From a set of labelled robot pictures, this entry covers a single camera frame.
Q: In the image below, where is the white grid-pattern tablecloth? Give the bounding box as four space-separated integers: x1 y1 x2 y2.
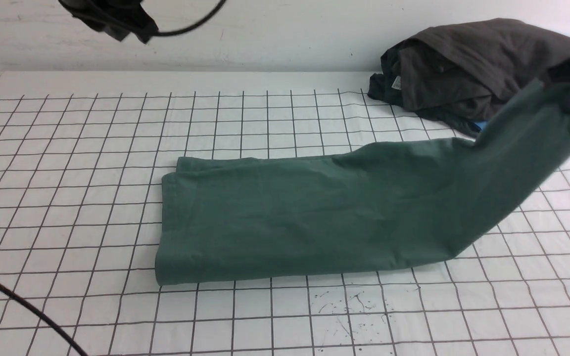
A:
0 72 570 356

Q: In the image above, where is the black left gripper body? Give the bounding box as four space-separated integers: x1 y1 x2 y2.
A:
59 0 159 44

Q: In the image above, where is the green long-sleeve shirt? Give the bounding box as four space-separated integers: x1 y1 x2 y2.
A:
155 82 570 286

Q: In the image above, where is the dark grey shirt pile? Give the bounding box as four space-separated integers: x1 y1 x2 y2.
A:
367 18 570 138

